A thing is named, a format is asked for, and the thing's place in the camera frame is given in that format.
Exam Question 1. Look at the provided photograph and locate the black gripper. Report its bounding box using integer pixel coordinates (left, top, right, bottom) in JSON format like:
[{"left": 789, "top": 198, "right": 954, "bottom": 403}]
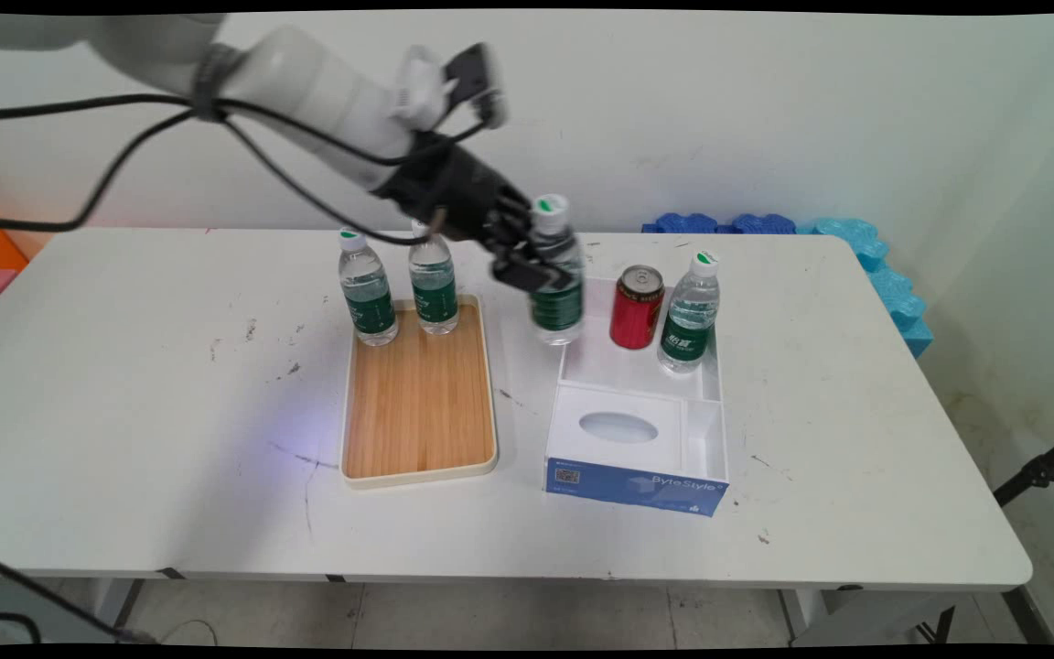
[{"left": 371, "top": 132, "right": 576, "bottom": 291}]

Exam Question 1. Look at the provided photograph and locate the wooden tray with cream rim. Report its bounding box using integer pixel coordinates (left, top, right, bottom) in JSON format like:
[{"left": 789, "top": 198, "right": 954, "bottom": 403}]
[{"left": 340, "top": 293, "right": 500, "bottom": 489}]

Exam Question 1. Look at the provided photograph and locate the cyan foam puzzle mat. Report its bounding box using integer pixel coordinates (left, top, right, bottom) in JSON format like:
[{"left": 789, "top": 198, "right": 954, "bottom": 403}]
[{"left": 796, "top": 217, "right": 935, "bottom": 360}]

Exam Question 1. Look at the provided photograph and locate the green label water bottle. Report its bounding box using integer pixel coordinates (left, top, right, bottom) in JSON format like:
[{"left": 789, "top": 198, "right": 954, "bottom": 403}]
[
  {"left": 657, "top": 251, "right": 723, "bottom": 375},
  {"left": 527, "top": 193, "right": 586, "bottom": 347},
  {"left": 337, "top": 228, "right": 400, "bottom": 348},
  {"left": 408, "top": 218, "right": 461, "bottom": 337}
]

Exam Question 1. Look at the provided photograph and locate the blue foam puzzle mat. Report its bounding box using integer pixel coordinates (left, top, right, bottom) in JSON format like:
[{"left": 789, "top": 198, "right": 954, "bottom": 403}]
[
  {"left": 732, "top": 214, "right": 799, "bottom": 235},
  {"left": 641, "top": 213, "right": 733, "bottom": 235}
]

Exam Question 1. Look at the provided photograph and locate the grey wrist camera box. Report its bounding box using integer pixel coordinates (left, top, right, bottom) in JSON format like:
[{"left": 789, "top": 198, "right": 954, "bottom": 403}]
[{"left": 395, "top": 43, "right": 511, "bottom": 131}]

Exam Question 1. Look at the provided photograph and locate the black cable on floor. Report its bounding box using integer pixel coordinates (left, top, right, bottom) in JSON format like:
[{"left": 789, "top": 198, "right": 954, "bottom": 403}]
[{"left": 0, "top": 547, "right": 220, "bottom": 646}]

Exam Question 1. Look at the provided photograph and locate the grey table leg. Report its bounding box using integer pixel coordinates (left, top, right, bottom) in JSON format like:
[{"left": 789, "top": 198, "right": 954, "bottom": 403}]
[{"left": 88, "top": 578, "right": 145, "bottom": 634}]

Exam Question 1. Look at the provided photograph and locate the black camera cable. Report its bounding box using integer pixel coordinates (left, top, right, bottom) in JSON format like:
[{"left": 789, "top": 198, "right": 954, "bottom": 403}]
[{"left": 0, "top": 92, "right": 491, "bottom": 168}]

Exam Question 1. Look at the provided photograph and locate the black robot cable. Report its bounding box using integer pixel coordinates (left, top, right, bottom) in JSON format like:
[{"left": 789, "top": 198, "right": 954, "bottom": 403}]
[{"left": 0, "top": 108, "right": 441, "bottom": 246}]

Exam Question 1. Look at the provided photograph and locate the black tripod leg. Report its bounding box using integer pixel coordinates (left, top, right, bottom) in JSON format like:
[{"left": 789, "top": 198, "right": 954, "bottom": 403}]
[{"left": 992, "top": 425, "right": 1054, "bottom": 508}]

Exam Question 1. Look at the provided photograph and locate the grey table leg frame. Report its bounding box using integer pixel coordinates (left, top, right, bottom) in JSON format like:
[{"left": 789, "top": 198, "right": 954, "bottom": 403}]
[{"left": 777, "top": 588, "right": 1054, "bottom": 647}]

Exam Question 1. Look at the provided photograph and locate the white and blue cardboard box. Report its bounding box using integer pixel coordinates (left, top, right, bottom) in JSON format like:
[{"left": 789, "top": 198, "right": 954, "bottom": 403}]
[{"left": 543, "top": 275, "right": 731, "bottom": 518}]

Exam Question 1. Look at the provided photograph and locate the red soda can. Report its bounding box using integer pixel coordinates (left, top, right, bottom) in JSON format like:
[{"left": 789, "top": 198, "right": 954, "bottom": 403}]
[{"left": 609, "top": 265, "right": 665, "bottom": 351}]

